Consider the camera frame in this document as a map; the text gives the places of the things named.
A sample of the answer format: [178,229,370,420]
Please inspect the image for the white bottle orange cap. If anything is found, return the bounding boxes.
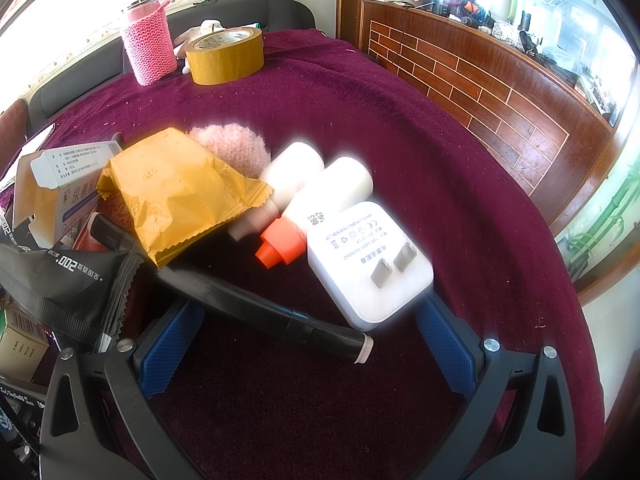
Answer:
[255,156,374,267]

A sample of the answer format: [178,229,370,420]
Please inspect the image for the white crumpled cloth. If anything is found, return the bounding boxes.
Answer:
[172,20,223,73]

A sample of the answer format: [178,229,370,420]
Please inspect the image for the wooden brick-pattern counter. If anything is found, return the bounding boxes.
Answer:
[337,0,640,306]

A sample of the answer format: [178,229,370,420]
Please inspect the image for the white charger plug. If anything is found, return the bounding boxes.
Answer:
[306,201,435,332]

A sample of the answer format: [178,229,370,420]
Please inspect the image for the maroon table cloth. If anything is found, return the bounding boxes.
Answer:
[0,27,606,480]

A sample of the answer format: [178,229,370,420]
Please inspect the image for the pink knitted sleeve bottle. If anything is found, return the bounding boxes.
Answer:
[119,0,178,86]

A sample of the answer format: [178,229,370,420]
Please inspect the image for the pink fluffy pad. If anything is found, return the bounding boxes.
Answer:
[189,124,271,178]

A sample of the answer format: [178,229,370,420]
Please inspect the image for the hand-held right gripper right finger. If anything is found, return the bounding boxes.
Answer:
[415,292,593,480]

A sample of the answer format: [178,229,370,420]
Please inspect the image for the green plant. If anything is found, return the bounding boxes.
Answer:
[560,180,631,271]

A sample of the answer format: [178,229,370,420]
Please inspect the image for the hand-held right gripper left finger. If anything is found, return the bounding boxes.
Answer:
[39,301,221,480]

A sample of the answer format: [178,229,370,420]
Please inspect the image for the yellow foil packet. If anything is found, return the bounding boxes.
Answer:
[96,127,275,268]

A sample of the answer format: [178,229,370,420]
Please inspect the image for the black marker pale pink end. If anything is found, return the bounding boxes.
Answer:
[150,260,375,365]

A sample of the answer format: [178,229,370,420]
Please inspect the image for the open white medicine box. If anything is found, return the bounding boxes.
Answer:
[12,132,125,251]

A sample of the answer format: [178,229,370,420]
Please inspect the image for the white bottle beige cap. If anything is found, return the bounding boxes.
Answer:
[227,141,326,241]

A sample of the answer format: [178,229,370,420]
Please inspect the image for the yellow tape roll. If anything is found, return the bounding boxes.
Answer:
[186,26,265,86]

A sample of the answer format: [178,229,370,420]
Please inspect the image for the small cardboard box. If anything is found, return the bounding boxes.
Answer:
[0,305,51,383]

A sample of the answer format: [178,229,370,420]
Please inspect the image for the black foil packet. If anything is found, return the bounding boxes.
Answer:
[0,242,143,353]

